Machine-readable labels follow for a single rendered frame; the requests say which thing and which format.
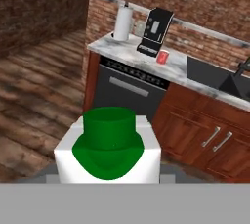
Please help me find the green cup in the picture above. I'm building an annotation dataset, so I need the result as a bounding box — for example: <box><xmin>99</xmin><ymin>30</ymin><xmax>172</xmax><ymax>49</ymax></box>
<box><xmin>82</xmin><ymin>106</ymin><xmax>137</xmax><ymax>153</ymax></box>

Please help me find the white paper towel roll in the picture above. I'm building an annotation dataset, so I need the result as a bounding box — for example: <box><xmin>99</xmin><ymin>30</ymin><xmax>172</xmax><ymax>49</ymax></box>
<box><xmin>111</xmin><ymin>1</ymin><xmax>135</xmax><ymax>42</ymax></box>

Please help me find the grey wall socket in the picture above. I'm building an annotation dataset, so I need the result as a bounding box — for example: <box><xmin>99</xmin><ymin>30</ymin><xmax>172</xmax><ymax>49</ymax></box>
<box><xmin>134</xmin><ymin>21</ymin><xmax>147</xmax><ymax>38</ymax></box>

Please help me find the red cup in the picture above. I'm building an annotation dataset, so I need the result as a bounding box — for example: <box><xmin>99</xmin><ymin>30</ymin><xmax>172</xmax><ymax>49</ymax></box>
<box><xmin>155</xmin><ymin>49</ymin><xmax>170</xmax><ymax>65</ymax></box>

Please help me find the black dishwasher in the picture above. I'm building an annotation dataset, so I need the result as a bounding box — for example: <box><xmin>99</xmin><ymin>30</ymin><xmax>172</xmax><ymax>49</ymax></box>
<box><xmin>92</xmin><ymin>55</ymin><xmax>171</xmax><ymax>124</ymax></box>

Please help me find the black coffee machine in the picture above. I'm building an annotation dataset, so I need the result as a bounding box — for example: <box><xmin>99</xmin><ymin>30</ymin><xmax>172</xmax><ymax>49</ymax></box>
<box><xmin>136</xmin><ymin>7</ymin><xmax>175</xmax><ymax>59</ymax></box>

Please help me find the silver cupboard handle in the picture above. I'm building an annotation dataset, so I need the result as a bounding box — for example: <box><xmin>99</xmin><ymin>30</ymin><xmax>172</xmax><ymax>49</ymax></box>
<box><xmin>212</xmin><ymin>131</ymin><xmax>234</xmax><ymax>153</ymax></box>
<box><xmin>200</xmin><ymin>126</ymin><xmax>222</xmax><ymax>149</ymax></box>

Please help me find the black tap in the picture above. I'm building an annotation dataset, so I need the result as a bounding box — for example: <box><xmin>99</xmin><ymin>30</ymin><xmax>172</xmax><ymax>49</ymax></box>
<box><xmin>234</xmin><ymin>56</ymin><xmax>250</xmax><ymax>78</ymax></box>

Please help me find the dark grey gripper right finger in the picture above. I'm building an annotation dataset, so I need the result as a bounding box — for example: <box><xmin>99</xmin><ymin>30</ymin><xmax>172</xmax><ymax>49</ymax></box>
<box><xmin>159</xmin><ymin>164</ymin><xmax>200</xmax><ymax>184</ymax></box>

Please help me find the black sink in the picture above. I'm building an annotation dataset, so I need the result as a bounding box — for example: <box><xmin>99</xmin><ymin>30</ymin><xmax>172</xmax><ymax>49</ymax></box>
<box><xmin>187</xmin><ymin>55</ymin><xmax>250</xmax><ymax>101</ymax></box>

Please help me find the silver dishwasher handle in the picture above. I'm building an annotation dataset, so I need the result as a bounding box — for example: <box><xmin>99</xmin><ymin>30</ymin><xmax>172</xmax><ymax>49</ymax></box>
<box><xmin>108</xmin><ymin>76</ymin><xmax>150</xmax><ymax>98</ymax></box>

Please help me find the brown wooden cupboard door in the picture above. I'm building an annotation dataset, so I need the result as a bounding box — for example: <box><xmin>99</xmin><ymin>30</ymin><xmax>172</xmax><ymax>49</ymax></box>
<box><xmin>205</xmin><ymin>126</ymin><xmax>250</xmax><ymax>183</ymax></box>
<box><xmin>151</xmin><ymin>102</ymin><xmax>216</xmax><ymax>167</ymax></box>

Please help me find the white square block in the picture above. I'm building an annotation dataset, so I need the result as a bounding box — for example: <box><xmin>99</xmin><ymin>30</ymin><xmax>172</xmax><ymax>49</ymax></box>
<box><xmin>53</xmin><ymin>115</ymin><xmax>162</xmax><ymax>184</ymax></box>

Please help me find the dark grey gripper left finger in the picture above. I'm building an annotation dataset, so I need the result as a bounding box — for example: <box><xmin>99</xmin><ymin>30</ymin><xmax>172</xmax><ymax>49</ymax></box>
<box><xmin>15</xmin><ymin>166</ymin><xmax>58</xmax><ymax>184</ymax></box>

